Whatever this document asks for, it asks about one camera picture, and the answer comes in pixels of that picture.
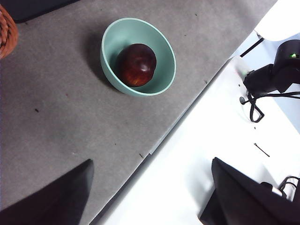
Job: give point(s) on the dark red plum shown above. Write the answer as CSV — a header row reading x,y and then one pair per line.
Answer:
x,y
137,65

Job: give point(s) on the brown wicker basket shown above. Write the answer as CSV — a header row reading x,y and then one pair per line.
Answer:
x,y
7,35

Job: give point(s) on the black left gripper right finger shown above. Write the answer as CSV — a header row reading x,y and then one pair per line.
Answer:
x,y
246,204

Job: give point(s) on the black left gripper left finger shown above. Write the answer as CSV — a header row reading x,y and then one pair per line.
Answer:
x,y
51,204

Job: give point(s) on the teal ribbed bowl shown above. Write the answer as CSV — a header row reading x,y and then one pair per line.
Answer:
x,y
161,54

